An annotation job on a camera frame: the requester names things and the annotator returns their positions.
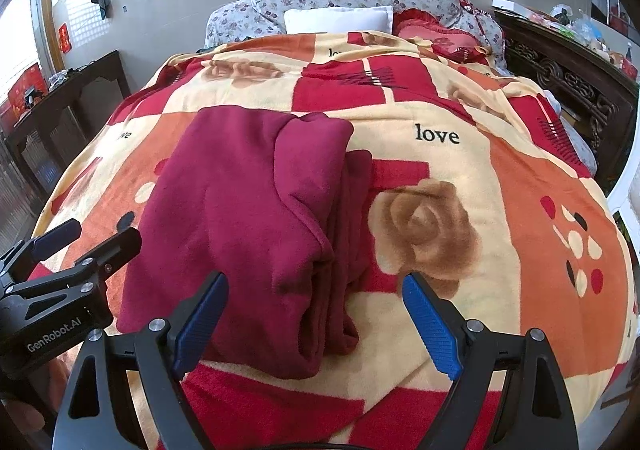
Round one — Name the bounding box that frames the white pillow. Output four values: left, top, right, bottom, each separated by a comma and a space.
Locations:
283, 6, 394, 36

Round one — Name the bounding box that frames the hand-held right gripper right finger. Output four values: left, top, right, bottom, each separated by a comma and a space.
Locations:
402, 271, 581, 450

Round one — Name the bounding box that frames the window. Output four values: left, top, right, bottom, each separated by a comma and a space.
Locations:
0, 0, 52, 101

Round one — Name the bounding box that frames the maroon fleece garment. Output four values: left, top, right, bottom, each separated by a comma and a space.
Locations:
117, 108, 373, 380

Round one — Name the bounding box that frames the red heart-shaped cushion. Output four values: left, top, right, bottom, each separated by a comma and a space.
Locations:
392, 8, 491, 64

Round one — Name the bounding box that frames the printed patchwork blanket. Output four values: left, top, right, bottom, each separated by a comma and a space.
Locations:
30, 30, 638, 450

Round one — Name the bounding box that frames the dark wooden cabinet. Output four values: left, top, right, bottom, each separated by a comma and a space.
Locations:
4, 50, 132, 196

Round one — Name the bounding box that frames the dark carved wooden headboard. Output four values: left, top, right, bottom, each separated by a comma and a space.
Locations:
492, 8, 640, 186

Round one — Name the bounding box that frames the red box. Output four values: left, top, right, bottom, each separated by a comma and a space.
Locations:
0, 61, 44, 121

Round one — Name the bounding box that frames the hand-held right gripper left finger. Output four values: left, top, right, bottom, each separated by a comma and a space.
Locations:
52, 271, 230, 450

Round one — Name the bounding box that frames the pile of assorted packets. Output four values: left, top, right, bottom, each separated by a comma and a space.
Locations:
530, 3, 640, 81

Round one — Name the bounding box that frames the person's left hand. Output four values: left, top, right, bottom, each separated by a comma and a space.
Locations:
0, 396, 47, 435

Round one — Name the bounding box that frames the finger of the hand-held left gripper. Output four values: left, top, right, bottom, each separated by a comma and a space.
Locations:
50, 227, 143, 292
0, 219, 83, 281

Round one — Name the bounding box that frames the pale bed sheet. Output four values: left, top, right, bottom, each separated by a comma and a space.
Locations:
544, 89, 599, 172

